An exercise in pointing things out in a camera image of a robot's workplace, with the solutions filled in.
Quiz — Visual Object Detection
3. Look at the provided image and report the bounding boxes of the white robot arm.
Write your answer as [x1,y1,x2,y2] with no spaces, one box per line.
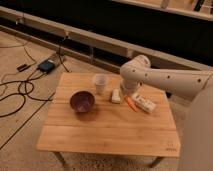
[120,55,213,171]

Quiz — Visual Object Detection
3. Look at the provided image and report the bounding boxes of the white sponge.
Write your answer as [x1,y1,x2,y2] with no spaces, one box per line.
[111,89,121,104]

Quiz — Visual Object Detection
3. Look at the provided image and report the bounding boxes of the white rectangular box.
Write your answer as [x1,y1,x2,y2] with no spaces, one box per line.
[132,93,156,113]

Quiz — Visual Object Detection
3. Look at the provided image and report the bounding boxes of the clear plastic cup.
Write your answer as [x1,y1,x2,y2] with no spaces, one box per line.
[92,74,108,94]

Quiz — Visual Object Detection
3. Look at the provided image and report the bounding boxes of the purple bowl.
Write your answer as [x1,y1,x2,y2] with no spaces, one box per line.
[70,91,95,113]

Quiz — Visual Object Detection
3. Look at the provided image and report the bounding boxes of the wooden table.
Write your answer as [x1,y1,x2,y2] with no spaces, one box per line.
[37,73,180,157]

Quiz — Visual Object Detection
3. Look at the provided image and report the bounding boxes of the black power adapter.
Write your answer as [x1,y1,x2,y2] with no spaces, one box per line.
[37,60,55,73]

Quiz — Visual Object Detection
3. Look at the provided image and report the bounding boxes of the small black device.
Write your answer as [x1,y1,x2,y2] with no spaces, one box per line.
[17,64,30,72]

